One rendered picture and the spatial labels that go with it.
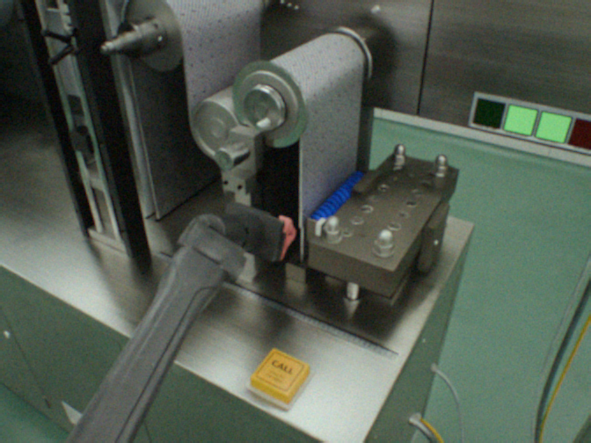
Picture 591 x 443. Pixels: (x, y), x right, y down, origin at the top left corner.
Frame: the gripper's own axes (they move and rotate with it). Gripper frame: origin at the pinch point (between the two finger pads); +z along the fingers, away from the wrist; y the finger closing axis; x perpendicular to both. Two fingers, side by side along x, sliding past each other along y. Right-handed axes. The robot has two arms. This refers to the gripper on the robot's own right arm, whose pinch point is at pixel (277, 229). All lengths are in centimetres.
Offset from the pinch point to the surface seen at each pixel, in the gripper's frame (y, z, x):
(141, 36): -27.8, -11.3, 26.0
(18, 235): -63, -3, -20
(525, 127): 31, 30, 29
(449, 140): -32, 288, 45
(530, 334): 49, 152, -37
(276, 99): -3.0, -5.0, 20.7
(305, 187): 0.1, 6.7, 7.6
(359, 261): 13.5, 6.2, -1.9
